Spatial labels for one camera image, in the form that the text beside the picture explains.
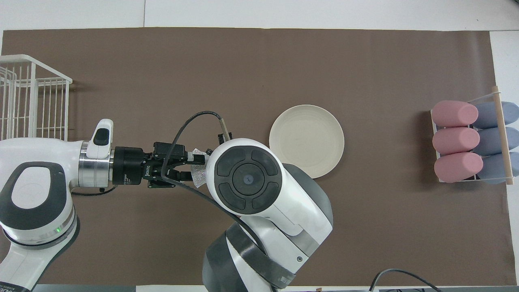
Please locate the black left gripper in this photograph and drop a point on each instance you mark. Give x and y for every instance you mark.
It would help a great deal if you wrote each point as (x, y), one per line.
(127, 166)

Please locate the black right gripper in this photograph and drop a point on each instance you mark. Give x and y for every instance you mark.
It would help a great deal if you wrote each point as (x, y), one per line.
(224, 138)

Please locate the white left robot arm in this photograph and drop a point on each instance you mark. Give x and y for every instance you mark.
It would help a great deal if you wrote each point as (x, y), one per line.
(32, 150)

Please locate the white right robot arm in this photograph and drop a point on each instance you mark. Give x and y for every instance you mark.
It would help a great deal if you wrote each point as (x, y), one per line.
(243, 178)

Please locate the round cream plate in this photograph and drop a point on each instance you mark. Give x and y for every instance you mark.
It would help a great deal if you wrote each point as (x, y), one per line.
(312, 134)

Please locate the brown table mat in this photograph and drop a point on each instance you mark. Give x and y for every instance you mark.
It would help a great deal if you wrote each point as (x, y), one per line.
(202, 73)

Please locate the pink cup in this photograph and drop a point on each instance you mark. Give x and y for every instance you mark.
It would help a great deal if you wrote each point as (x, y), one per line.
(453, 113)
(454, 140)
(456, 167)

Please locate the blue cup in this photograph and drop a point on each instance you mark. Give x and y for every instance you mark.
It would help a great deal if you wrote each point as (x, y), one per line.
(488, 115)
(490, 142)
(492, 168)

